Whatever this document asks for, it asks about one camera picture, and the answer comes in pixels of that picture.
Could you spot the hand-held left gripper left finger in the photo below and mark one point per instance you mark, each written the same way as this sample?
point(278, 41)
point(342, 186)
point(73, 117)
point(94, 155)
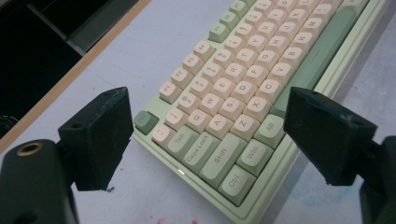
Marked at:
point(96, 143)

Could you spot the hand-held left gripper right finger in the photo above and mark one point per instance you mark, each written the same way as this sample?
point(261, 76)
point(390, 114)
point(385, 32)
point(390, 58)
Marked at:
point(327, 137)

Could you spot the green and cream keyboard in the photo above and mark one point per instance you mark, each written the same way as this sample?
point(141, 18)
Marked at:
point(236, 93)

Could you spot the dark metal frame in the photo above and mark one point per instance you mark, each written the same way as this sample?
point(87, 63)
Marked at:
point(93, 34)

